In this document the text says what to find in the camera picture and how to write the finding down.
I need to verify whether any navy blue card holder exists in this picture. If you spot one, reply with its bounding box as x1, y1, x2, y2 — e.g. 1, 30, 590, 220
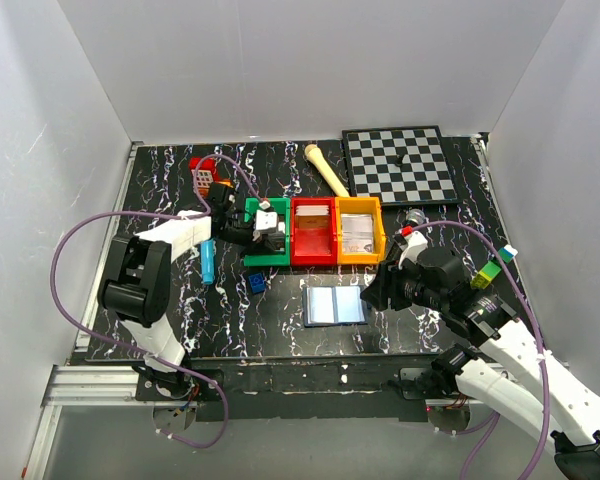
303, 285, 370, 328

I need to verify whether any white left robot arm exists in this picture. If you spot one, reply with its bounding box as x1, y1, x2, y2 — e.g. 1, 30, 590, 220
98, 182, 287, 399

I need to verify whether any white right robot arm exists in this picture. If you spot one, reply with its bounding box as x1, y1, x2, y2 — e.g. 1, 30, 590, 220
361, 247, 600, 479

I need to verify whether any white cards stack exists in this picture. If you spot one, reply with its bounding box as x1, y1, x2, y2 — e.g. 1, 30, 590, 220
340, 214, 374, 254

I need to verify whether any blue toy microphone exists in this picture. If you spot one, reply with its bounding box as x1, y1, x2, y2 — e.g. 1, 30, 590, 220
200, 239, 215, 286

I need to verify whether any blue lego brick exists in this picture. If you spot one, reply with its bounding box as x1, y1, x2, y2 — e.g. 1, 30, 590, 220
248, 272, 267, 295

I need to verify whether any green plastic bin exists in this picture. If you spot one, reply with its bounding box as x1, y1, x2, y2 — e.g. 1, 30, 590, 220
243, 197, 291, 267

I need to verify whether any red plastic bin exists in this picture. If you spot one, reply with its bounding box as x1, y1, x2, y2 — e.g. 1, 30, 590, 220
291, 197, 337, 266

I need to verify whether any red yellow toy train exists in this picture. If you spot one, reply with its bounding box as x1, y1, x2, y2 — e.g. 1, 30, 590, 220
189, 157, 233, 198

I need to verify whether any green lego brick stack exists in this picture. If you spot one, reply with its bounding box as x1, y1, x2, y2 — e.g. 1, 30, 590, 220
470, 244, 518, 290

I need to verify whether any black silver microphone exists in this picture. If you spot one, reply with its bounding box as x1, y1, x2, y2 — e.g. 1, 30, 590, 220
405, 209, 427, 228

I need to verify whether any yellow plastic bin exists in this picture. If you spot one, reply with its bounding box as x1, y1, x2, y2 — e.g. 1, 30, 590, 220
335, 197, 386, 265

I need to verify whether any cream toy microphone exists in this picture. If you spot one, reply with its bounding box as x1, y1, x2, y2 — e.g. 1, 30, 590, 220
304, 144, 350, 197

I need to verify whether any black white chessboard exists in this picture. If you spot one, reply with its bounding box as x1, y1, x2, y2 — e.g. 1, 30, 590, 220
342, 125, 459, 207

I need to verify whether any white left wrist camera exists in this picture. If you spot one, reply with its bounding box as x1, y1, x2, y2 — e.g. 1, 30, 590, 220
254, 200, 286, 238

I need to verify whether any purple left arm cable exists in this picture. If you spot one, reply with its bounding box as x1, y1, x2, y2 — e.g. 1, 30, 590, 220
49, 153, 274, 449

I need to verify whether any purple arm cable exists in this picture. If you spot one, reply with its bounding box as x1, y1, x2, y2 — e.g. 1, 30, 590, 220
49, 153, 274, 449
402, 220, 551, 480

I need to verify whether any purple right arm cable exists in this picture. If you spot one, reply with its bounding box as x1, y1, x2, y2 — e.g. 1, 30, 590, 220
402, 220, 551, 480

